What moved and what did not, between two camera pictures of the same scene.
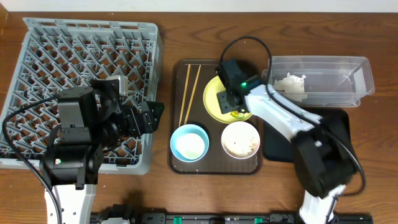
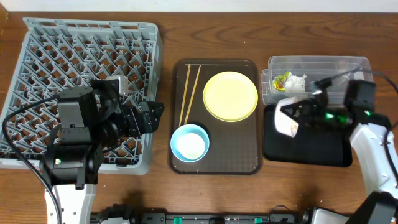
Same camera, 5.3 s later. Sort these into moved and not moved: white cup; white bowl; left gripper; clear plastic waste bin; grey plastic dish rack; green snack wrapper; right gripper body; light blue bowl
Moved: white bowl; right gripper body; green snack wrapper
Not moved: grey plastic dish rack; clear plastic waste bin; white cup; light blue bowl; left gripper
